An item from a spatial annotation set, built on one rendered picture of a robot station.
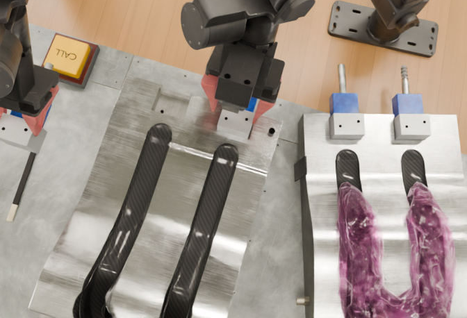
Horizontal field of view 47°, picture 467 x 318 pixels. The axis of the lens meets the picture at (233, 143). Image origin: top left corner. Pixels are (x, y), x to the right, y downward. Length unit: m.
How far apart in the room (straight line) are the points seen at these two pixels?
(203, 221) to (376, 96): 0.39
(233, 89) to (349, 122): 0.29
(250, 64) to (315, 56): 0.35
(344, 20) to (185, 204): 0.46
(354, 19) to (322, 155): 0.29
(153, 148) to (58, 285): 0.24
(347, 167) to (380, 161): 0.06
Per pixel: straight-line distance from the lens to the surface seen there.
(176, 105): 0.88
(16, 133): 0.81
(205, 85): 0.74
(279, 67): 0.76
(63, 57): 0.97
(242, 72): 0.65
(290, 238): 0.90
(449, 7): 1.12
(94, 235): 0.81
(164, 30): 1.00
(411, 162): 0.92
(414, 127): 0.91
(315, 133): 0.89
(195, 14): 0.64
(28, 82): 0.72
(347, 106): 0.90
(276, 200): 0.91
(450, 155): 0.95
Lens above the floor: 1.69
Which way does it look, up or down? 75 degrees down
